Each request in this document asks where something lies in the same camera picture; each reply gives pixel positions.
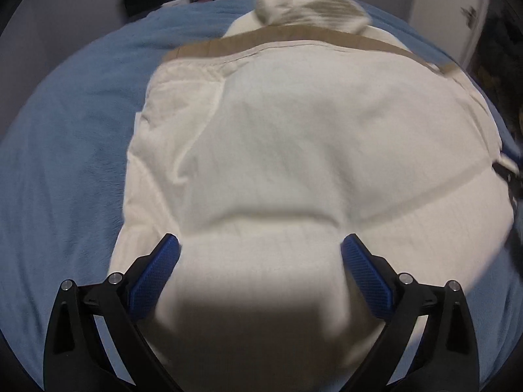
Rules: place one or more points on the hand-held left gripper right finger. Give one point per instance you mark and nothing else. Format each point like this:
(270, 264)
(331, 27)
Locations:
(363, 271)

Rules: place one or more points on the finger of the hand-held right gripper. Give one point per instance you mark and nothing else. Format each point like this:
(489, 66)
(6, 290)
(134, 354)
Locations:
(508, 175)

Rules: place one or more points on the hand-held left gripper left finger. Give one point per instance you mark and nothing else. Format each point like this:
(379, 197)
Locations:
(157, 271)

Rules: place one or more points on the cluttered dark shelf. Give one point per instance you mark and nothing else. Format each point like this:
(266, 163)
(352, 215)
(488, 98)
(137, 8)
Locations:
(506, 49)

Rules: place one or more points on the white cabinet door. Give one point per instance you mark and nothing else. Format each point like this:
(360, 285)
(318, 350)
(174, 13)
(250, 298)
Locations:
(445, 12)

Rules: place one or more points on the blue fleece blanket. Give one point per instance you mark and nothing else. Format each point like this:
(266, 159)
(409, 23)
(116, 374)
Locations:
(69, 143)

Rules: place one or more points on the cream hooded puffer jacket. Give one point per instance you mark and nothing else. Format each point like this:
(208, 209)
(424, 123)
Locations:
(306, 139)

